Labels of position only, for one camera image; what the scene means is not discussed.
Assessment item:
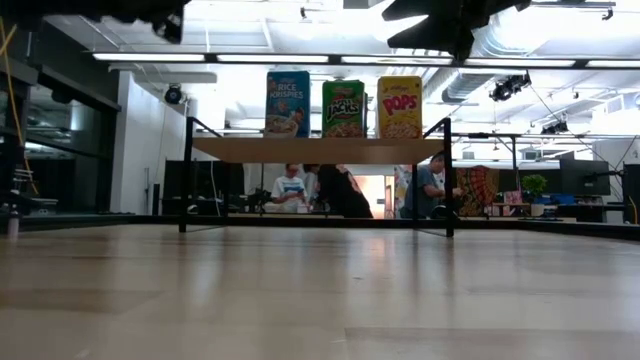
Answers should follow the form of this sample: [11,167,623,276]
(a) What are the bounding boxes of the green Apple Jacks box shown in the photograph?
[321,79,366,139]

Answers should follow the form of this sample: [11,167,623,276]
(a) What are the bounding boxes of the black ceiling spotlight cluster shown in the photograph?
[488,71,533,103]

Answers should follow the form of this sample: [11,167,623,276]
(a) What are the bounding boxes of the black computer monitor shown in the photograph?
[559,158,612,198]

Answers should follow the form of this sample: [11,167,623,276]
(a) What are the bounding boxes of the yellow Pops cereal box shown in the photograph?
[376,75,424,140]

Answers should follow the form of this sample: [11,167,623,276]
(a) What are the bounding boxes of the small white bottle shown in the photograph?
[6,206,22,240]

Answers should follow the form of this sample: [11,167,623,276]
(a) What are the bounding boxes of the silver air duct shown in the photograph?
[441,71,496,105]

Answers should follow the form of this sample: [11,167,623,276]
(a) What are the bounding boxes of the green potted plant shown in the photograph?
[519,173,549,218]

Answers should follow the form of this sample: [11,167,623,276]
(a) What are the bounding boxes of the person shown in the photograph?
[269,163,309,215]
[399,151,464,220]
[302,163,374,220]

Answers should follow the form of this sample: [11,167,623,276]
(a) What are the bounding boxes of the round black ceiling device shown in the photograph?
[163,83,184,106]

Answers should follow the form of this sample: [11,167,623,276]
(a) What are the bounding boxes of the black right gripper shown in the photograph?
[381,0,532,64]

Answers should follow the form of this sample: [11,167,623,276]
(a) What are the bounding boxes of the long linear light fixture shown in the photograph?
[91,51,640,70]

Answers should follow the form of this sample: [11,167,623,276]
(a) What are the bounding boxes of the wooden shelf with black legs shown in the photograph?
[178,115,456,239]

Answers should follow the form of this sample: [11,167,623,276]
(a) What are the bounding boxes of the yellow cable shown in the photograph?
[0,17,40,197]

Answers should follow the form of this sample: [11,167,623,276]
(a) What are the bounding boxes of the blue Rice Krispies box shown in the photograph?
[264,70,312,139]

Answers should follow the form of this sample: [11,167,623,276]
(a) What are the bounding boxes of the patterned orange cloth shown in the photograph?
[452,165,502,218]

